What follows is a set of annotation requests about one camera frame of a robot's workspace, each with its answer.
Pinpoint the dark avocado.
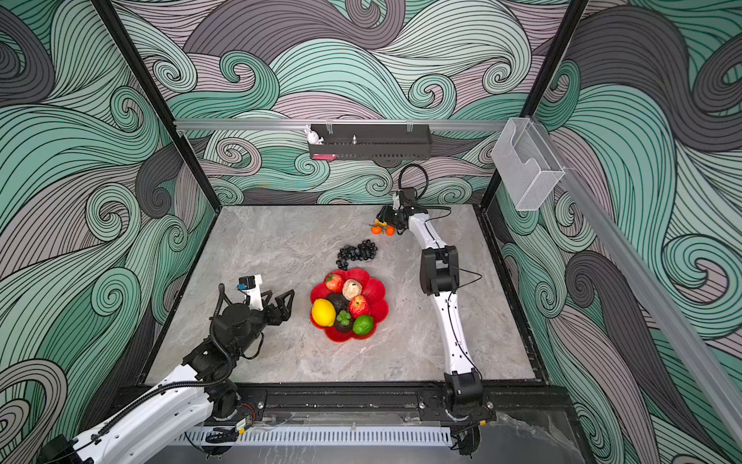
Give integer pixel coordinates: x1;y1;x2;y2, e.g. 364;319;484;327
327;293;349;313

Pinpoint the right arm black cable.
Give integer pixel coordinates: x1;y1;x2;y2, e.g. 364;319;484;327
396;163;452;213

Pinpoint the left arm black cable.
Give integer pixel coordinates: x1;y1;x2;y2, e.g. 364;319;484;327
86;282;265;442

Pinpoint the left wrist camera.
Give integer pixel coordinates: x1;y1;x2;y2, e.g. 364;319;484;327
237;275;264;311

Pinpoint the green lime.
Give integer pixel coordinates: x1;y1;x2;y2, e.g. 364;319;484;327
353;314;375;336

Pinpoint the red apple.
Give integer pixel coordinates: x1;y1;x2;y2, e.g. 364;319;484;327
349;295;371;319

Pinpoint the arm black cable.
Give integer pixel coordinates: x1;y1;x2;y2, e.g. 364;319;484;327
396;163;452;213
86;282;265;442

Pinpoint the aluminium rail right wall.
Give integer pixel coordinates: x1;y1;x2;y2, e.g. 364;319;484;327
534;120;741;444

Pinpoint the clear plastic wall bin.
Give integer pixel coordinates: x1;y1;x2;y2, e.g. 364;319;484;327
492;118;564;212

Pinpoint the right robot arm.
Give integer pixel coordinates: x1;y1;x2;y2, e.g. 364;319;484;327
377;206;484;421

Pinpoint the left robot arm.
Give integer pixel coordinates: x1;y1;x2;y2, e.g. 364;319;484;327
37;285;295;463

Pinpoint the black wall shelf tray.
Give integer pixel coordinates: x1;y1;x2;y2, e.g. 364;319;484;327
307;123;433;162

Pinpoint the white perforated cable duct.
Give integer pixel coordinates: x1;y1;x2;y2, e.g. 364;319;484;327
173;425;454;449

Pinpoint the red flower-shaped bowl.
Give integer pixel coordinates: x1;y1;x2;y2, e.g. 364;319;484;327
309;268;390;343

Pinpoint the white rabbit figurine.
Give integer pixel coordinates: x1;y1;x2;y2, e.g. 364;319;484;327
303;125;324;145

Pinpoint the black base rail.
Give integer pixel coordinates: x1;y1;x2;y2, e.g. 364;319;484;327
109;382;575;425

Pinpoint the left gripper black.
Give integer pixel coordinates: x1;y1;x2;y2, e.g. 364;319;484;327
231;288;293;359

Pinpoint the black grape bunch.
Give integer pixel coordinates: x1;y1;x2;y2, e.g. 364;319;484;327
335;239;378;271

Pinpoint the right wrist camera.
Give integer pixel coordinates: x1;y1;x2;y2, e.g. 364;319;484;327
392;188;417;211

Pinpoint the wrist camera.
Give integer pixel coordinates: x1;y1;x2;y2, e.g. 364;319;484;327
392;188;417;211
237;275;264;311

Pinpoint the yellow lemon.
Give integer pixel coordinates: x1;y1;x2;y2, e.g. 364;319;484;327
311;299;337;328

